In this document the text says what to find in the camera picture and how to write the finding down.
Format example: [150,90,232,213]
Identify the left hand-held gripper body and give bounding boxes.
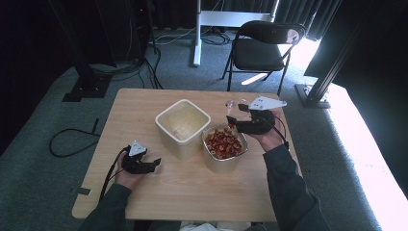
[121,140,155,175]

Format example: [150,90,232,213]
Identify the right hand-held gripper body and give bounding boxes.
[236,95,288,136]

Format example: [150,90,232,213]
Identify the clear plastic object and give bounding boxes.
[225,98,241,113]

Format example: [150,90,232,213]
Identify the pile of red dried fruit pieces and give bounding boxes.
[205,126,244,160]

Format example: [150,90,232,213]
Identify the person's left hand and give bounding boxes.
[115,151,147,192]

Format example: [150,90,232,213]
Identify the person's right hand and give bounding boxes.
[246,110,288,153]

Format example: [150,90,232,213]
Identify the cream square container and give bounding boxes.
[154,98,213,161]

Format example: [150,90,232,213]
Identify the black folding chair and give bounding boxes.
[220,19,307,96]

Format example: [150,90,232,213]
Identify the grey tape piece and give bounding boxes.
[70,187,92,196]

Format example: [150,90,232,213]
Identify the white cloth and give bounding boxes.
[179,220,252,231]

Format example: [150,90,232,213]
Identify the black aluminium profile stand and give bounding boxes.
[294,0,376,110]

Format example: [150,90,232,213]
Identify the dark curtain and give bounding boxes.
[275,0,408,181]

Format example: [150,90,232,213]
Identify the right hand-held gripper cable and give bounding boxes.
[270,115,291,152]

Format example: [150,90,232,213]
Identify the hand-held gripper cable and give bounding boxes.
[270,115,291,152]
[98,146,130,203]

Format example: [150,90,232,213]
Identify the left hand-held gripper cable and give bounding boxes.
[98,146,130,203]

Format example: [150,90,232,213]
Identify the black cable on floor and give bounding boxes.
[48,117,102,159]

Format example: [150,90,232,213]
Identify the white desk frame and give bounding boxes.
[192,0,281,67]

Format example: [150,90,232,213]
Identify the black stand with base plate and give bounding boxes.
[47,0,114,103]

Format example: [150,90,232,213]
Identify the bundle of black floor cables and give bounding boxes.
[89,44,165,90]

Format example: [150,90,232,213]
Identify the white floor cable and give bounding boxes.
[148,25,198,46]

